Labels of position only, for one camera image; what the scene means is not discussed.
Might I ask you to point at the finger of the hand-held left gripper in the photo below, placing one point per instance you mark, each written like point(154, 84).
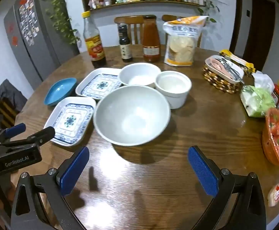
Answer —
point(16, 128)
point(42, 135)

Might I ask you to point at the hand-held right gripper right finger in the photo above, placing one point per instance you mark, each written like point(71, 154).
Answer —
point(203, 172)

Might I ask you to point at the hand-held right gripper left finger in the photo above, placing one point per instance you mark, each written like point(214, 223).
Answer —
point(73, 171)

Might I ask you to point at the blue patterned rectangular plate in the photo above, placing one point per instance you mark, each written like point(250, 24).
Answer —
point(70, 121)
point(98, 85)

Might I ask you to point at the blue square dish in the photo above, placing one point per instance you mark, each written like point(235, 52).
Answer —
point(58, 92)

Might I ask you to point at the large white bowl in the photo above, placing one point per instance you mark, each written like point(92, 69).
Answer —
point(132, 117)

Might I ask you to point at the small straight-sided white bowl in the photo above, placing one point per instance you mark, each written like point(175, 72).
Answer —
point(173, 83)

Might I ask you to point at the medium white bowl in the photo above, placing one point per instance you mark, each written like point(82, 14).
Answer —
point(139, 75)

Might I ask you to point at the wooden chair with jacket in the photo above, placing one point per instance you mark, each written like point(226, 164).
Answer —
point(3, 115)

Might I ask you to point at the chair with grey jacket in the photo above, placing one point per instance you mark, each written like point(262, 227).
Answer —
point(8, 93)

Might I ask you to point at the small red white packet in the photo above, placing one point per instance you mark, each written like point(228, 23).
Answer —
point(274, 195)

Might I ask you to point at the green tissue pack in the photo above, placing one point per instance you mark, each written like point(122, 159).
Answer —
point(256, 100)

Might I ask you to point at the wooden bead trivet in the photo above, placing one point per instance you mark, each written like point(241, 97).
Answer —
point(220, 83)

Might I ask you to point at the grey refrigerator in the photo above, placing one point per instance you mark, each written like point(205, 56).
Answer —
point(46, 40)

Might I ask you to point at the vinegar bottle yellow cap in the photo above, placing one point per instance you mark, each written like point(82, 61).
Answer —
point(95, 48)

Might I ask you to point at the group of fridge photo magnets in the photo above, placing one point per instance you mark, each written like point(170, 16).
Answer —
point(27, 24)

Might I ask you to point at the metal utensils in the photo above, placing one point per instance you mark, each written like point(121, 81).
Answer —
point(230, 70)

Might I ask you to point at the white oval tray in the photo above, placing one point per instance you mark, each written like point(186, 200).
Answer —
point(238, 73)

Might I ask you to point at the pink slotted spoon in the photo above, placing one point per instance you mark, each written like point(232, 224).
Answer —
point(217, 66)

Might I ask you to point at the yellow snack packet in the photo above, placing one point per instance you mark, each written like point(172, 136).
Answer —
point(237, 60)

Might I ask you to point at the small dark sauce bottle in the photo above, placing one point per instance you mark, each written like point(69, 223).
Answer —
point(125, 50)

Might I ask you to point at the green hanging vine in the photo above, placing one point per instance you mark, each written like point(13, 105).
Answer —
point(55, 9)

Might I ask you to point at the white yellow flour bag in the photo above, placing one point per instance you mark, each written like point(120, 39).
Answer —
point(180, 48)

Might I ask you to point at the orange sauce glass bottle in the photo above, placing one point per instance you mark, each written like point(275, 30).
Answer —
point(151, 43)

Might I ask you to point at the dark wooden door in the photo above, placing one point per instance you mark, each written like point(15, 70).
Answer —
point(259, 28)

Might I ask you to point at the green potted vine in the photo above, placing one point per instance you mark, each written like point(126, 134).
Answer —
point(207, 7)

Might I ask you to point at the black wall switch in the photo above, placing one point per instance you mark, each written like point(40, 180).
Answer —
point(248, 13)

